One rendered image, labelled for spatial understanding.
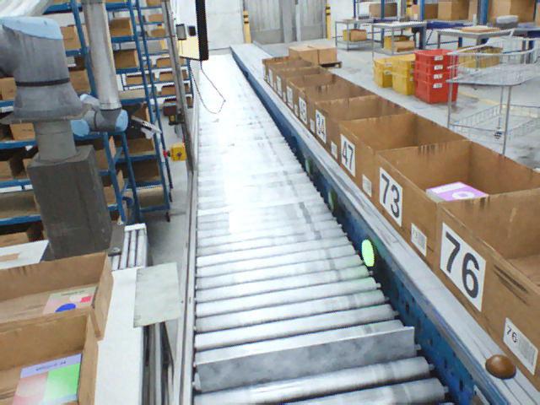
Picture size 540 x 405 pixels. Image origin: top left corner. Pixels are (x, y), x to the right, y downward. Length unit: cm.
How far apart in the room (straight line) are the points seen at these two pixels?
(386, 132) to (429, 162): 39
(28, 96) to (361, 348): 115
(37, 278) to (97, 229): 25
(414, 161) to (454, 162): 12
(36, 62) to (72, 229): 52
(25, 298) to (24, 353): 31
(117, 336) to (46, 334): 16
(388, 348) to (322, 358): 14
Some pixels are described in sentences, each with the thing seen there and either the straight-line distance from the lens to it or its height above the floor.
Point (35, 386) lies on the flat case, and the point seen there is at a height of 77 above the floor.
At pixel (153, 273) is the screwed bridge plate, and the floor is 75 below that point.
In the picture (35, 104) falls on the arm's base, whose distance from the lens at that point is 158.
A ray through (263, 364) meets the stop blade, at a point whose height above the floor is 78.
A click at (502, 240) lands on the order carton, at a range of 118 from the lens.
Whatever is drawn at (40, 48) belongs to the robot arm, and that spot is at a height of 140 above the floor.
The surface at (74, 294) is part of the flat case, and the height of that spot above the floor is 77.
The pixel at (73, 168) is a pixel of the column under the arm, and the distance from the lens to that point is 161.
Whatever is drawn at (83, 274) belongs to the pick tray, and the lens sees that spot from 151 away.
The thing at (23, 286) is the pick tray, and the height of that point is 79.
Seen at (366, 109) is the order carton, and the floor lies 99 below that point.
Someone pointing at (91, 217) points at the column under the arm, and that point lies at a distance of 165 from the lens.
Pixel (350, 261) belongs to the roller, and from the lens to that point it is 145.
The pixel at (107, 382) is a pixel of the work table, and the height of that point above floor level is 75.
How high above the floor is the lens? 147
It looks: 22 degrees down
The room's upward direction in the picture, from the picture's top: 5 degrees counter-clockwise
